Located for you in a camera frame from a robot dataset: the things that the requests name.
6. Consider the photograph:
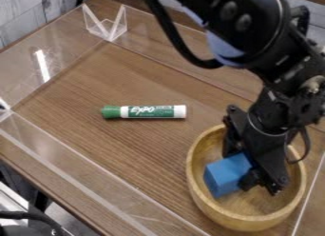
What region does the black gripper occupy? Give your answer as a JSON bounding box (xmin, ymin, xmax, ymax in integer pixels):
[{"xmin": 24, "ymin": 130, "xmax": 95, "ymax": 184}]
[{"xmin": 223, "ymin": 105, "xmax": 312, "ymax": 196}]

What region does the blue foam block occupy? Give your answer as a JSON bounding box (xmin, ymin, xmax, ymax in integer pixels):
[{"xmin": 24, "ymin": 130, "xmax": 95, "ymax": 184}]
[{"xmin": 203, "ymin": 152, "xmax": 252, "ymax": 198}]

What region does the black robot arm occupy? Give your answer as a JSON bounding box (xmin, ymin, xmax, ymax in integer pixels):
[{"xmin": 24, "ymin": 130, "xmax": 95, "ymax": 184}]
[{"xmin": 176, "ymin": 0, "xmax": 325, "ymax": 194}]

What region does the brown wooden bowl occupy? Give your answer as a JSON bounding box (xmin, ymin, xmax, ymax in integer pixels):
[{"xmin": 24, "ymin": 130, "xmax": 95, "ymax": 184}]
[{"xmin": 186, "ymin": 125, "xmax": 308, "ymax": 232}]

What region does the green Expo marker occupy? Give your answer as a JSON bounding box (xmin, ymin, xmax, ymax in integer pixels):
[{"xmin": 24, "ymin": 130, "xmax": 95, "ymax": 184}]
[{"xmin": 102, "ymin": 105, "xmax": 187, "ymax": 119}]

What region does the clear acrylic corner bracket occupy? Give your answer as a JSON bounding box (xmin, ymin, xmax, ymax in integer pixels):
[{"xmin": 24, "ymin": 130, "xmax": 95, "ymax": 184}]
[{"xmin": 82, "ymin": 4, "xmax": 127, "ymax": 42}]

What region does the black cable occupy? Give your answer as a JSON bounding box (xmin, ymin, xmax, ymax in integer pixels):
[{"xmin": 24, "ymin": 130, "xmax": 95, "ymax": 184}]
[{"xmin": 138, "ymin": 0, "xmax": 227, "ymax": 70}]

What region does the clear acrylic tray wall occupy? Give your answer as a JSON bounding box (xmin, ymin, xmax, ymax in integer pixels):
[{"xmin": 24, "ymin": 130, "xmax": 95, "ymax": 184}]
[{"xmin": 0, "ymin": 3, "xmax": 325, "ymax": 236}]

